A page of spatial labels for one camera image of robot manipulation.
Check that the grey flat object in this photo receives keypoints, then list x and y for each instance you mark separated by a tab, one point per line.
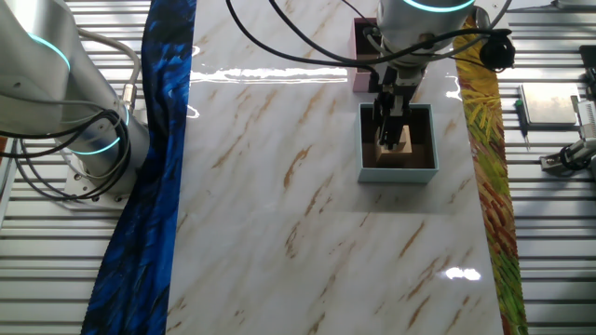
577	4

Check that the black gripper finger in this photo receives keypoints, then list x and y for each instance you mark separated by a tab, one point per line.
398	132
382	125

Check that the metal clamp bracket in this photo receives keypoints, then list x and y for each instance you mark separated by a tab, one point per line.
551	163

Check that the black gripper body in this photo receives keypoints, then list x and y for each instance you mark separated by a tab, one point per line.
396	100

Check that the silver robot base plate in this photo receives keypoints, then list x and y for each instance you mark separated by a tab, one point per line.
107	200

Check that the black device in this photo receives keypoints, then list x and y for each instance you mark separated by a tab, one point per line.
589	58

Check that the white ribbed device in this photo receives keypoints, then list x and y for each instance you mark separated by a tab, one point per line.
587	114

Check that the pink open box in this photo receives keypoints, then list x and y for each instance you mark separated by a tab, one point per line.
361	83

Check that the white marble pattern sheet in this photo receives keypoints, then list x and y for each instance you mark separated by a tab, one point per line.
279	232

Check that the large wooden cube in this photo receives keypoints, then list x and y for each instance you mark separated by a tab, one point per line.
384	158

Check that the yellow green patterned cloth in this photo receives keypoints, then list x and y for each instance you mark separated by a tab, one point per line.
493	186

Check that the square silver metal plate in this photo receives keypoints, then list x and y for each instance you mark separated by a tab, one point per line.
549	104

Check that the blue patterned cloth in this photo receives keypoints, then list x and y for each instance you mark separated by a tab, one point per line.
139	232

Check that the light blue open box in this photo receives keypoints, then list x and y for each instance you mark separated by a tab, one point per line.
396	176

